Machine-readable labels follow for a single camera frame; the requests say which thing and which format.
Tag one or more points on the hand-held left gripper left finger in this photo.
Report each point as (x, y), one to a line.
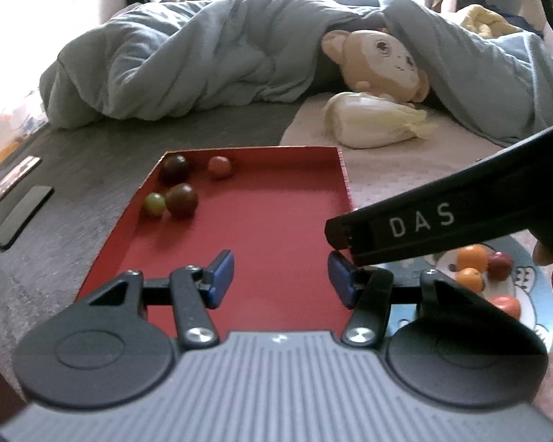
(223, 276)

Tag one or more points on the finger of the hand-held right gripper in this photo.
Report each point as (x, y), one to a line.
(350, 237)

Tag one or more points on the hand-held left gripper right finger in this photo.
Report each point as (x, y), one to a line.
(340, 281)

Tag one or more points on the orange cherry tomato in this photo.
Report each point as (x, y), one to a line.
(470, 280)
(472, 255)

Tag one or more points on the dark red cherry tomato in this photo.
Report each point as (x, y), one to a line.
(501, 265)

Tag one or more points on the red cardboard tray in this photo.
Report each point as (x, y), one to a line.
(267, 221)

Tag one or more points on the blue cartoon print plate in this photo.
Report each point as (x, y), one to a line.
(530, 285)

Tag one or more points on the half-ripe green-red cherry tomato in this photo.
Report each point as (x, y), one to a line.
(507, 306)

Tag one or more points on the white textured blanket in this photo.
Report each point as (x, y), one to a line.
(396, 179)

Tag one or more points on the dark brown cherry tomato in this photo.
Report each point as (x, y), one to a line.
(182, 199)
(174, 168)

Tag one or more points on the small green cherry tomato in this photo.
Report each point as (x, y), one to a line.
(154, 204)

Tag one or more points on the reddish cherry tomato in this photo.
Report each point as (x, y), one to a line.
(220, 167)

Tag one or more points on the napa cabbage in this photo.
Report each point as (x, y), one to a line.
(373, 122)

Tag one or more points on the monkey plush toy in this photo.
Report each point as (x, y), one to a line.
(387, 62)

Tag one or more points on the yellow plush toy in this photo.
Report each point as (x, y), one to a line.
(486, 20)

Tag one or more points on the black flat bar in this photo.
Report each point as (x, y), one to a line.
(23, 216)

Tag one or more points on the blue-grey duvet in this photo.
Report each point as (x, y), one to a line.
(189, 55)

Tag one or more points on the silver flat bar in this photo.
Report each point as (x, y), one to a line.
(14, 179)

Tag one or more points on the orange and white bag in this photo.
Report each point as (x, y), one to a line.
(9, 133)

